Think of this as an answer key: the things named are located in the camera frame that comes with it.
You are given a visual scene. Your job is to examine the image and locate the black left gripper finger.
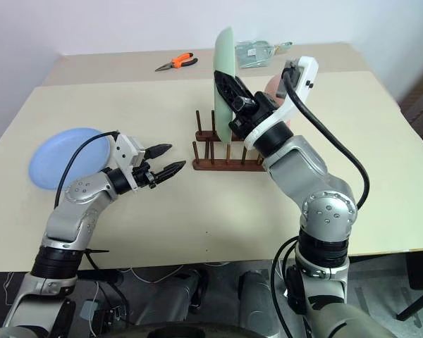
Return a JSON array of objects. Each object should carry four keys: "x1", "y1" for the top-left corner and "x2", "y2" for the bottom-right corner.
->
[
  {"x1": 154, "y1": 160, "x2": 188, "y2": 184},
  {"x1": 143, "y1": 143, "x2": 173, "y2": 161}
]

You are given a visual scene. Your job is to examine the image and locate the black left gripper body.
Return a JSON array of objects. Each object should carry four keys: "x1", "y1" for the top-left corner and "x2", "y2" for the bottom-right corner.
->
[{"x1": 132, "y1": 161, "x2": 159, "y2": 192}]

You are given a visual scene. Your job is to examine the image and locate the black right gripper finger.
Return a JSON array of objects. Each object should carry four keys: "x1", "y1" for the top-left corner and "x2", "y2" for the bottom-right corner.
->
[
  {"x1": 213, "y1": 70, "x2": 242, "y2": 114},
  {"x1": 228, "y1": 74, "x2": 257, "y2": 103}
]

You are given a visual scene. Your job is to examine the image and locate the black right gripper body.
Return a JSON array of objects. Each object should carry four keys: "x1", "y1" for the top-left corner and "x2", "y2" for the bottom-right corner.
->
[{"x1": 228, "y1": 90, "x2": 281, "y2": 140}]

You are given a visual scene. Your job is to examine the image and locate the green plate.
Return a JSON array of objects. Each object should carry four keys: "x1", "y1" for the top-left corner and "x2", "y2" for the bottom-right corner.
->
[{"x1": 211, "y1": 27, "x2": 239, "y2": 144}]

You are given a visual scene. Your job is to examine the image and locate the wooden dish rack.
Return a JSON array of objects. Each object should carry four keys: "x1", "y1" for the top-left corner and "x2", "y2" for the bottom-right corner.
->
[{"x1": 190, "y1": 109, "x2": 269, "y2": 173}]

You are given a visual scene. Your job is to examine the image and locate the pink plate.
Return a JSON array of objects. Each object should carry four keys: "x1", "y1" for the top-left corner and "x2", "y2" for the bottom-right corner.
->
[{"x1": 263, "y1": 75, "x2": 294, "y2": 128}]

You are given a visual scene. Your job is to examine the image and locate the clear plastic bag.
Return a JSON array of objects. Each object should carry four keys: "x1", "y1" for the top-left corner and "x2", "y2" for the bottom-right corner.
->
[{"x1": 235, "y1": 39, "x2": 293, "y2": 69}]

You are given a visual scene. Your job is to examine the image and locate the blue plate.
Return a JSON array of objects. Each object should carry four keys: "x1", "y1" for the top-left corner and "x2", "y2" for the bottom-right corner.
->
[{"x1": 27, "y1": 127, "x2": 113, "y2": 192}]

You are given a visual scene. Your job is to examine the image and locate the grey robot leg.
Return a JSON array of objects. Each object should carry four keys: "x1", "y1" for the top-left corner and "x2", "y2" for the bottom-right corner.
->
[
  {"x1": 237, "y1": 269, "x2": 288, "y2": 320},
  {"x1": 135, "y1": 269, "x2": 209, "y2": 320}
]

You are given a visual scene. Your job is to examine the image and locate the dark rounded robot torso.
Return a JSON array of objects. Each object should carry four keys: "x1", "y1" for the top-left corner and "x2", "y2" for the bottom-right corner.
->
[{"x1": 98, "y1": 315, "x2": 290, "y2": 338}]

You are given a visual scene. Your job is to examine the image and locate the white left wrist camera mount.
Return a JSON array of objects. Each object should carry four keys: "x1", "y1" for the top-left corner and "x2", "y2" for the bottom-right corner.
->
[{"x1": 111, "y1": 132, "x2": 146, "y2": 192}]

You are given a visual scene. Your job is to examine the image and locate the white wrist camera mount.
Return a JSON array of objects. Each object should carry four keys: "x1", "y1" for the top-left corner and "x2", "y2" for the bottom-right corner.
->
[
  {"x1": 111, "y1": 132, "x2": 146, "y2": 192},
  {"x1": 244, "y1": 56, "x2": 320, "y2": 149}
]

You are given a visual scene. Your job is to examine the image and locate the orange handled pliers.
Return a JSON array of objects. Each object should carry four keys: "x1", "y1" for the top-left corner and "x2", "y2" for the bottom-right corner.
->
[{"x1": 154, "y1": 52, "x2": 200, "y2": 73}]

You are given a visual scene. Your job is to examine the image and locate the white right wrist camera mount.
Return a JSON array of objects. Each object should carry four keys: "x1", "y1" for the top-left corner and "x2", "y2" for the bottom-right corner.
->
[{"x1": 244, "y1": 56, "x2": 320, "y2": 149}]

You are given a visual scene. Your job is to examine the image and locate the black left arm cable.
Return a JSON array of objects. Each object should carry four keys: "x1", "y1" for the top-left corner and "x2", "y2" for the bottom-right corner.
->
[{"x1": 54, "y1": 130, "x2": 121, "y2": 209}]

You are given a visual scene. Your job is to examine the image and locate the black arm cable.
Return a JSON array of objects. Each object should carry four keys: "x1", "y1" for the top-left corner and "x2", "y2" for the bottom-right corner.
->
[
  {"x1": 281, "y1": 65, "x2": 371, "y2": 213},
  {"x1": 54, "y1": 130, "x2": 121, "y2": 209}
]

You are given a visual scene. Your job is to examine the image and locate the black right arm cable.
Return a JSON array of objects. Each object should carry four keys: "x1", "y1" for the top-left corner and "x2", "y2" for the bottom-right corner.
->
[{"x1": 281, "y1": 65, "x2": 371, "y2": 213}]

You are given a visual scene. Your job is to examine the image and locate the white thin floor cable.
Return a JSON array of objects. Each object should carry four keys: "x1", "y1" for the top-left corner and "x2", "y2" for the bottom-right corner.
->
[{"x1": 118, "y1": 262, "x2": 230, "y2": 284}]

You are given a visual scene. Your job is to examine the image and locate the black thin torso cable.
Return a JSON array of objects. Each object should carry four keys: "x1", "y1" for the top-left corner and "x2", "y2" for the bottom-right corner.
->
[{"x1": 270, "y1": 237, "x2": 306, "y2": 338}]

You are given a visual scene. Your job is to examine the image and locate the black furniture frame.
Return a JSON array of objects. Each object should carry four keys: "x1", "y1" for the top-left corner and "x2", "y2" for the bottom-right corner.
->
[{"x1": 396, "y1": 249, "x2": 423, "y2": 322}]

